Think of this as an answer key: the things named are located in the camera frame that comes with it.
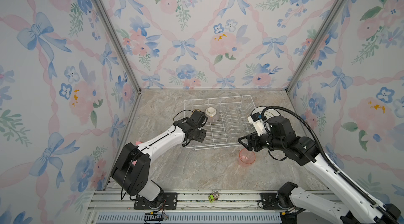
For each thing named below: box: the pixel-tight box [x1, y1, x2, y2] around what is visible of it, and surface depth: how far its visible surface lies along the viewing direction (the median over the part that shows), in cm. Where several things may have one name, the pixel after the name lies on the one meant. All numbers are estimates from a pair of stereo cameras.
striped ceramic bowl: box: [205, 106, 219, 124], surface depth 100 cm
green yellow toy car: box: [208, 189, 221, 203], surface depth 75 cm
